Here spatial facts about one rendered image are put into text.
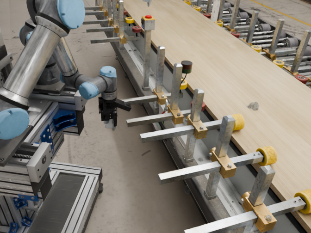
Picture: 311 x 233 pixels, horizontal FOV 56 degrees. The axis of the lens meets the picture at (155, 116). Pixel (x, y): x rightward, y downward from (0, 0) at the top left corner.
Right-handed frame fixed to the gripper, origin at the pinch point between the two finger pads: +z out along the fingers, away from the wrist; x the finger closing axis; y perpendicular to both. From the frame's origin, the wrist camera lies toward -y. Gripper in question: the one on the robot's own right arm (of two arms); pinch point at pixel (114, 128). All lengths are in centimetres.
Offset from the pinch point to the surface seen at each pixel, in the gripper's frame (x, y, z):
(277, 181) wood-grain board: 61, -55, -7
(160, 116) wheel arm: 0.6, -25.7, -3.4
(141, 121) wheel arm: 1.6, -14.5, -2.9
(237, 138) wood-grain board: 33, -53, -7
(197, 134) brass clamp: 29.8, -32.4, -12.5
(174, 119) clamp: 4.4, -32.5, -2.6
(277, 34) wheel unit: -57, -143, -20
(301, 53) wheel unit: -29, -143, -16
